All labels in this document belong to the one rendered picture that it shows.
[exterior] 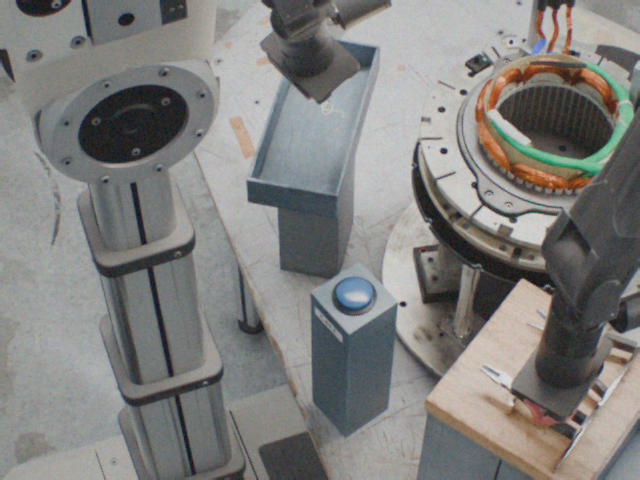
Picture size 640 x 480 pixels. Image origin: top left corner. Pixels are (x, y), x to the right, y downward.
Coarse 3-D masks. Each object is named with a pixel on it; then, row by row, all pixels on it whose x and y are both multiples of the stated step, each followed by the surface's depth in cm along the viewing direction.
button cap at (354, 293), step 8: (352, 280) 145; (360, 280) 145; (344, 288) 145; (352, 288) 145; (360, 288) 145; (368, 288) 145; (336, 296) 145; (344, 296) 144; (352, 296) 144; (360, 296) 144; (368, 296) 144; (344, 304) 144; (352, 304) 144; (360, 304) 144; (368, 304) 144
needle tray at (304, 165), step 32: (288, 96) 164; (352, 96) 164; (288, 128) 161; (320, 128) 161; (352, 128) 161; (256, 160) 153; (288, 160) 158; (320, 160) 158; (352, 160) 157; (256, 192) 153; (288, 192) 151; (320, 192) 150; (352, 192) 175; (288, 224) 169; (320, 224) 168; (352, 224) 182; (288, 256) 175; (320, 256) 173
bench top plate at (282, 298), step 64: (448, 0) 209; (512, 0) 209; (256, 64) 200; (384, 64) 200; (448, 64) 201; (256, 128) 193; (384, 128) 193; (384, 192) 186; (256, 256) 179; (320, 448) 162; (384, 448) 162
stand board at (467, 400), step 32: (512, 320) 140; (544, 320) 140; (480, 352) 137; (512, 352) 137; (448, 384) 135; (480, 384) 135; (608, 384) 135; (448, 416) 134; (480, 416) 133; (512, 416) 133; (608, 416) 132; (512, 448) 131; (544, 448) 130; (576, 448) 130; (608, 448) 130
